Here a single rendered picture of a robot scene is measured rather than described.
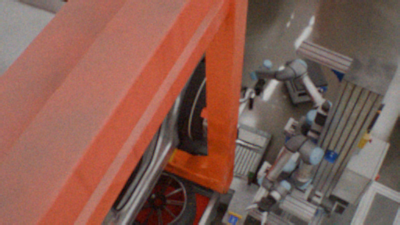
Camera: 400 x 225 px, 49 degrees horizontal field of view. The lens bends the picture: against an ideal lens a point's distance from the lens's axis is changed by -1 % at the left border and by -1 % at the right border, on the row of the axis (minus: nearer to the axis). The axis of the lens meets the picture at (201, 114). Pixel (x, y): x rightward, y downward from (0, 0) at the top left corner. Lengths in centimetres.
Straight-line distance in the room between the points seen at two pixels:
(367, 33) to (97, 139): 537
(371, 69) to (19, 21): 223
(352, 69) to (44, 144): 223
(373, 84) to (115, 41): 208
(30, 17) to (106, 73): 252
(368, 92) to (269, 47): 293
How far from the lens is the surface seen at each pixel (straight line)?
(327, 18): 590
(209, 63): 237
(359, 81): 263
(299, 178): 331
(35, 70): 110
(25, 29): 309
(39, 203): 59
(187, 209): 377
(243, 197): 387
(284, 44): 549
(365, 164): 329
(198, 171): 367
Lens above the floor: 402
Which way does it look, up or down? 57 degrees down
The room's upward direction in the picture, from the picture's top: 3 degrees counter-clockwise
